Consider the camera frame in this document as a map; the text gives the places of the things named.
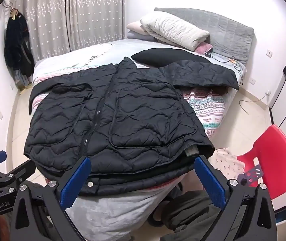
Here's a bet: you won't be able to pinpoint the white pillow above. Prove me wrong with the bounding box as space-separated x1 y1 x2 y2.
140 11 210 51

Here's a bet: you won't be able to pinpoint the small mauve pillow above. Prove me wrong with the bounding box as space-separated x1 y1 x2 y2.
194 41 213 55

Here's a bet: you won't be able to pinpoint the thin floor cable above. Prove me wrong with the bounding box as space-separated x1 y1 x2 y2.
239 94 269 114

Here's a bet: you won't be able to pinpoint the grey pillow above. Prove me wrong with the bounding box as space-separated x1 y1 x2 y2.
127 30 158 42

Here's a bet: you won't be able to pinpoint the purple slotted plastic tool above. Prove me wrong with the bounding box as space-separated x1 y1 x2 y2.
238 164 263 187

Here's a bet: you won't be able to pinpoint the light blue striped sheet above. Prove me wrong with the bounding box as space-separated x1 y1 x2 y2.
34 40 124 79

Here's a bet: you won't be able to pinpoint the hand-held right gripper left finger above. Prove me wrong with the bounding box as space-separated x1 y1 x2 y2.
10 156 92 241

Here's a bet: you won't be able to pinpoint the black quilted jacket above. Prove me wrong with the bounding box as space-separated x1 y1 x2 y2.
23 56 240 196

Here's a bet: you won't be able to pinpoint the white floral cloth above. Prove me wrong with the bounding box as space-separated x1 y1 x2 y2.
209 148 246 181

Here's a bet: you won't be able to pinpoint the white wardrobe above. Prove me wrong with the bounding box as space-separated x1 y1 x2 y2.
269 38 286 131

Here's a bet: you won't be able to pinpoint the patterned pink green blanket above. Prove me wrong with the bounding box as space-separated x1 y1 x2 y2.
30 63 227 139

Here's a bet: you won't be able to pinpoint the grey fleece cloth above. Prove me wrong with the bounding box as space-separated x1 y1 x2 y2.
65 183 181 241

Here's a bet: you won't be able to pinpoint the dark hanging clothes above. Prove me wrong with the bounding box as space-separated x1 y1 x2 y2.
4 14 35 78

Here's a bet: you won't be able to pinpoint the red plastic chair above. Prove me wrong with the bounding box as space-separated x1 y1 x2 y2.
237 124 286 201

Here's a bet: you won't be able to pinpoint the person's olive trousers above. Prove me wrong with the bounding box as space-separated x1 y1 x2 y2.
153 183 225 241

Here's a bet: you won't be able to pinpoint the pale pink pillow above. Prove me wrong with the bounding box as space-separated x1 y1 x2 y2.
126 20 149 34

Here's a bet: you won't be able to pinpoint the black charger cable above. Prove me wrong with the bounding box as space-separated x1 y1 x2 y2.
204 52 245 86

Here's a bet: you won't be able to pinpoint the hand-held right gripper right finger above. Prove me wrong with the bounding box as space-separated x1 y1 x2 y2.
194 155 278 241

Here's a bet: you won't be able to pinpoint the black long cushion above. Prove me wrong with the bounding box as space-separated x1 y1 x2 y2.
130 47 210 68

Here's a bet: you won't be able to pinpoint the grey padded headboard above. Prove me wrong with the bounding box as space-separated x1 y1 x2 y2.
154 7 256 66

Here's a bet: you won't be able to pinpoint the grey dotted curtain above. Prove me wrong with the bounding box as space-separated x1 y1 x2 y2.
15 0 127 61

